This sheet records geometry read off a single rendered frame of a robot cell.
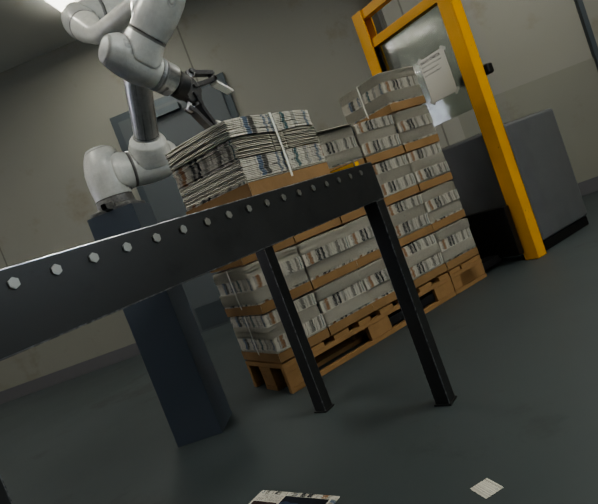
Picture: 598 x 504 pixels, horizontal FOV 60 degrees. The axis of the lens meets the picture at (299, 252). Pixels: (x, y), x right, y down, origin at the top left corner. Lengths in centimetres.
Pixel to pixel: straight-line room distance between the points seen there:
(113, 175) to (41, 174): 335
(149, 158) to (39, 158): 339
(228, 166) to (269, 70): 357
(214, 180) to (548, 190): 249
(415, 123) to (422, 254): 74
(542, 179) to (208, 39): 314
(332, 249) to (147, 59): 136
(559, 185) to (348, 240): 161
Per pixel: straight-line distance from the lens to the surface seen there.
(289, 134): 160
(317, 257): 244
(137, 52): 146
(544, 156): 362
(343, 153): 267
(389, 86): 303
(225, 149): 144
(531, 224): 332
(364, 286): 260
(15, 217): 572
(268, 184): 145
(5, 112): 580
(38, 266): 86
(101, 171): 225
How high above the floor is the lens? 72
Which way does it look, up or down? 4 degrees down
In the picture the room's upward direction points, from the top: 21 degrees counter-clockwise
